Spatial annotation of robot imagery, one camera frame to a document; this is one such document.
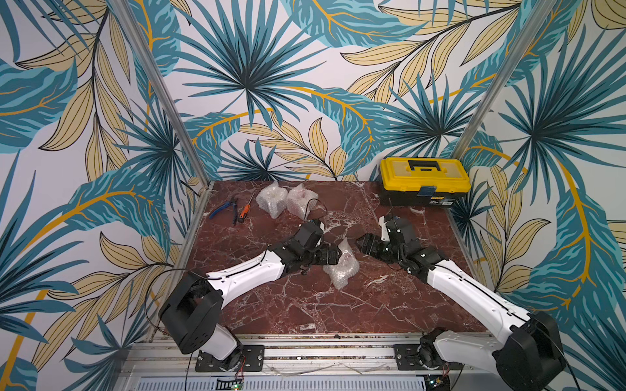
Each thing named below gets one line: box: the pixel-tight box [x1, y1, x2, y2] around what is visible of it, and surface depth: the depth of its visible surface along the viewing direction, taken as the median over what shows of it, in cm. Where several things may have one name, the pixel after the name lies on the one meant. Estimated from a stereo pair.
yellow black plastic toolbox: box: [379, 156, 472, 207], surface depth 103 cm
